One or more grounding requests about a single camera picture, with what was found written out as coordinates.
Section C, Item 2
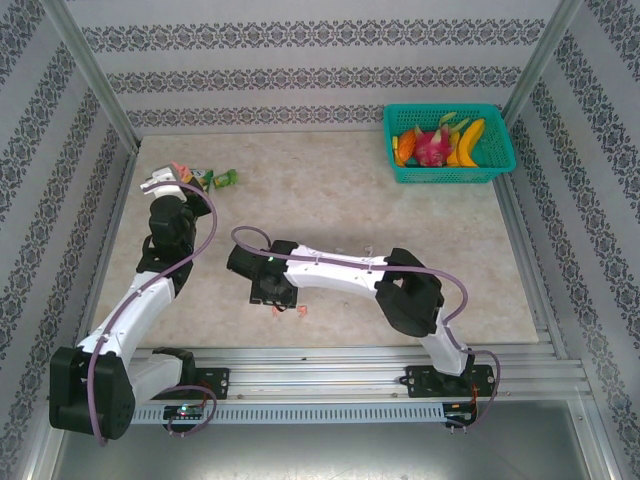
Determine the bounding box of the orange toy fruit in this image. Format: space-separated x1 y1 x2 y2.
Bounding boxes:
392 129 417 164

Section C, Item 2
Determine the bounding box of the grey metal sheet panel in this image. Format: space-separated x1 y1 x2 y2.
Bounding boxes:
49 399 609 480

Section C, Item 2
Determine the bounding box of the pink toy dragon fruit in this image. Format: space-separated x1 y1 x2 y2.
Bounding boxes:
412 124 461 168

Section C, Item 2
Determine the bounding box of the teal plastic basket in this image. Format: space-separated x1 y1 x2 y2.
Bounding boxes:
383 103 517 185

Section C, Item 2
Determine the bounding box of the yellow toy banana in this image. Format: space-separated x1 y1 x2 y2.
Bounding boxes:
446 118 488 168

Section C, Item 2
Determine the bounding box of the yellow-green toy fruit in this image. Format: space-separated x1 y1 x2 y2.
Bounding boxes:
438 111 471 133

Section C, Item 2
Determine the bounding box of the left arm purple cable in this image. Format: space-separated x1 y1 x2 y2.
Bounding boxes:
87 182 220 447

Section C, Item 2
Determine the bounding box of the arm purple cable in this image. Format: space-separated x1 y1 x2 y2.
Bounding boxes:
87 182 220 447
231 227 502 435

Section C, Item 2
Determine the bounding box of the left aluminium side rail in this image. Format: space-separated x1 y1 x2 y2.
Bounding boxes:
68 149 141 365

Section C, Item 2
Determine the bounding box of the aluminium side rail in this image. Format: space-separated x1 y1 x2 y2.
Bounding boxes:
68 149 141 365
492 174 571 360

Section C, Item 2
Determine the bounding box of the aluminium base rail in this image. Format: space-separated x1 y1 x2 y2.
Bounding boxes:
47 346 589 402

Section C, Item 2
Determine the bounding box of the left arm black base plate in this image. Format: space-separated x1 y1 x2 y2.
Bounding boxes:
139 367 231 401

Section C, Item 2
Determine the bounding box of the left aluminium frame post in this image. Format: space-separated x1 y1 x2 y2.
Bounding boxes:
38 0 142 153

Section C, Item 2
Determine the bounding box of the aluminium frame post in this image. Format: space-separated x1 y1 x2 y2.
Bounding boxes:
499 0 585 120
38 0 142 153

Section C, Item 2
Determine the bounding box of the grey slotted cable duct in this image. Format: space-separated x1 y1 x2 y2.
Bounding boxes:
67 403 446 426

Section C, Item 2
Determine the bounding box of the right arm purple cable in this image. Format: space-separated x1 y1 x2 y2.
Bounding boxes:
231 227 502 435

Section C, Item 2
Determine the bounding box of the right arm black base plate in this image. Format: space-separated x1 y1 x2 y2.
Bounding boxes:
405 364 498 399

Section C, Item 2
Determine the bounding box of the right aluminium side rail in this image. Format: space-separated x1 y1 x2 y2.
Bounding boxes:
492 174 571 360

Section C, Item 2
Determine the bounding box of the right aluminium frame post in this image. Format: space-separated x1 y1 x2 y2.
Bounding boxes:
499 0 585 120

